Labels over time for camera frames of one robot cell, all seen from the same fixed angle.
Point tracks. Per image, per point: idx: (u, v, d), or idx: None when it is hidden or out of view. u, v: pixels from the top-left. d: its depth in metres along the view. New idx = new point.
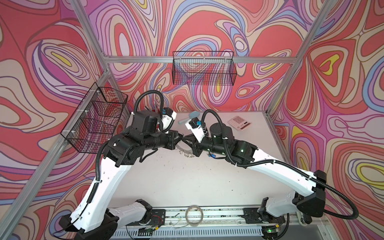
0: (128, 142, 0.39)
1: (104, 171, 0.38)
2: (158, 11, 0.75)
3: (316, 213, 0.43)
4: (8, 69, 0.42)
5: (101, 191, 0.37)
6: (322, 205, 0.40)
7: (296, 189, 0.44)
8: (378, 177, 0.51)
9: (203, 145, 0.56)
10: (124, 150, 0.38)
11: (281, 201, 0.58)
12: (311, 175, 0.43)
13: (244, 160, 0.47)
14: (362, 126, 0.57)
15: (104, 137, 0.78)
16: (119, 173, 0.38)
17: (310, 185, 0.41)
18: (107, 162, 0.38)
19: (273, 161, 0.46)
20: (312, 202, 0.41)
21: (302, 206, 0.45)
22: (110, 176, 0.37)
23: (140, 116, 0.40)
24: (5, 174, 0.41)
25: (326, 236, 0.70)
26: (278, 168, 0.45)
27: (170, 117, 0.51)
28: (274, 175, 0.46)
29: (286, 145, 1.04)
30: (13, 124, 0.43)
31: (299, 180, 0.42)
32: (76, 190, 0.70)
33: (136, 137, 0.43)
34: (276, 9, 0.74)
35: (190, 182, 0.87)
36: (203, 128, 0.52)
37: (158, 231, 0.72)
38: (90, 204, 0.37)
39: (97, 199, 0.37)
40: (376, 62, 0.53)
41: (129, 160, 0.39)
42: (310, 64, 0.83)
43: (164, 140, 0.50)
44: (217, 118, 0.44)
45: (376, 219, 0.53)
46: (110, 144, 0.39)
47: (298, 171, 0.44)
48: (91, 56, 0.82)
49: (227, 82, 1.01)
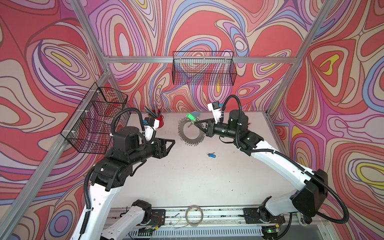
0: (114, 165, 0.40)
1: (95, 197, 0.38)
2: (158, 11, 0.75)
3: (309, 211, 0.44)
4: (8, 69, 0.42)
5: (94, 218, 0.37)
6: (311, 198, 0.41)
7: (290, 181, 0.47)
8: (378, 177, 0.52)
9: (217, 129, 0.62)
10: (113, 173, 0.39)
11: (281, 199, 0.60)
12: (307, 170, 0.45)
13: (249, 146, 0.54)
14: (362, 126, 0.57)
15: (104, 137, 0.78)
16: (109, 197, 0.38)
17: (302, 178, 0.43)
18: (96, 188, 0.39)
19: (273, 150, 0.51)
20: (303, 194, 0.43)
21: (296, 201, 0.46)
22: (102, 201, 0.38)
23: (119, 136, 0.40)
24: (5, 174, 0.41)
25: (326, 236, 0.70)
26: (278, 159, 0.49)
27: (153, 127, 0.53)
28: (274, 167, 0.50)
29: (286, 145, 1.04)
30: (13, 124, 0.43)
31: (293, 172, 0.45)
32: (76, 190, 0.70)
33: (121, 157, 0.44)
34: (276, 9, 0.74)
35: (190, 182, 0.87)
36: (223, 111, 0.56)
37: (158, 231, 0.72)
38: (83, 233, 0.36)
39: (91, 226, 0.37)
40: (376, 62, 0.53)
41: (119, 181, 0.40)
42: (310, 64, 0.83)
43: (151, 149, 0.51)
44: (236, 100, 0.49)
45: (376, 219, 0.53)
46: (97, 170, 0.40)
47: (296, 165, 0.46)
48: (91, 56, 0.82)
49: (227, 82, 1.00)
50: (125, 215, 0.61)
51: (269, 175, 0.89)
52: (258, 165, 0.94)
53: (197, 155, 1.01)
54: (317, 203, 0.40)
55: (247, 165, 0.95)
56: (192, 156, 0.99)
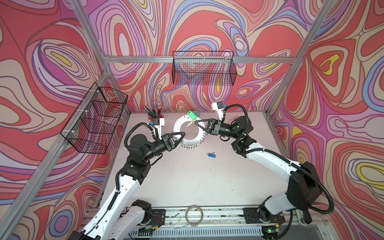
0: (139, 166, 0.54)
1: (123, 184, 0.49)
2: (158, 11, 0.75)
3: (301, 203, 0.45)
4: (8, 69, 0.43)
5: (118, 200, 0.46)
6: (299, 188, 0.43)
7: (278, 174, 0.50)
8: (379, 177, 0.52)
9: (220, 129, 0.60)
10: (137, 172, 0.52)
11: (278, 195, 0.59)
12: (293, 162, 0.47)
13: (243, 149, 0.61)
14: (362, 126, 0.57)
15: (104, 137, 0.78)
16: (133, 186, 0.49)
17: (289, 170, 0.47)
18: (125, 178, 0.51)
19: (262, 149, 0.57)
20: (293, 185, 0.45)
21: (290, 196, 0.48)
22: (128, 187, 0.48)
23: (132, 148, 0.50)
24: (5, 174, 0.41)
25: (326, 236, 0.70)
26: (267, 155, 0.54)
27: (159, 125, 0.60)
28: (263, 162, 0.56)
29: (286, 145, 1.04)
30: (13, 124, 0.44)
31: (281, 165, 0.49)
32: (76, 190, 0.70)
33: (139, 161, 0.57)
34: (276, 9, 0.74)
35: (190, 182, 0.87)
36: (225, 111, 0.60)
37: (158, 231, 0.72)
38: (108, 211, 0.43)
39: (116, 205, 0.44)
40: (376, 62, 0.53)
41: (142, 178, 0.53)
42: (310, 64, 0.83)
43: (160, 147, 0.58)
44: (244, 109, 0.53)
45: (376, 219, 0.53)
46: (127, 166, 0.54)
47: (283, 158, 0.51)
48: (91, 56, 0.82)
49: (227, 82, 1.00)
50: (125, 215, 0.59)
51: (269, 175, 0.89)
52: (258, 165, 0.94)
53: (198, 155, 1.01)
54: (308, 196, 0.43)
55: (247, 165, 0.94)
56: (192, 155, 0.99)
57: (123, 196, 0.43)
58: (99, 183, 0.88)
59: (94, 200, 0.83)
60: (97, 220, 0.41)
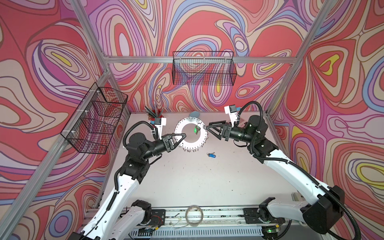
0: (137, 165, 0.53)
1: (122, 183, 0.48)
2: (158, 11, 0.75)
3: (320, 227, 0.42)
4: (8, 69, 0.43)
5: (118, 200, 0.45)
6: (325, 216, 0.39)
7: (302, 194, 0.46)
8: (378, 177, 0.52)
9: (232, 133, 0.61)
10: (137, 171, 0.51)
11: (287, 205, 0.58)
12: (322, 184, 0.43)
13: (262, 153, 0.54)
14: (362, 126, 0.57)
15: (104, 137, 0.78)
16: (133, 186, 0.49)
17: (316, 192, 0.42)
18: (124, 177, 0.50)
19: (287, 160, 0.50)
20: (315, 209, 0.41)
21: (307, 216, 0.45)
22: (127, 187, 0.48)
23: (130, 146, 0.49)
24: (5, 174, 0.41)
25: (327, 236, 0.70)
26: (291, 169, 0.48)
27: (161, 125, 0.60)
28: (285, 176, 0.50)
29: (286, 145, 1.04)
30: (13, 124, 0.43)
31: (307, 185, 0.44)
32: (76, 190, 0.70)
33: (137, 161, 0.56)
34: (276, 9, 0.74)
35: (190, 182, 0.87)
36: (239, 115, 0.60)
37: (158, 231, 0.72)
38: (107, 211, 0.43)
39: (116, 205, 0.44)
40: (376, 62, 0.53)
41: (141, 177, 0.53)
42: (310, 64, 0.83)
43: (160, 147, 0.57)
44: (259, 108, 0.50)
45: (377, 219, 0.53)
46: (126, 165, 0.53)
47: (310, 177, 0.45)
48: (91, 56, 0.82)
49: (227, 82, 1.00)
50: (125, 216, 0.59)
51: (269, 176, 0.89)
52: (258, 165, 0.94)
53: (197, 155, 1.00)
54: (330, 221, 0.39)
55: (247, 165, 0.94)
56: (192, 155, 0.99)
57: (122, 196, 0.43)
58: (99, 183, 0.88)
59: (94, 200, 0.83)
60: (96, 221, 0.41)
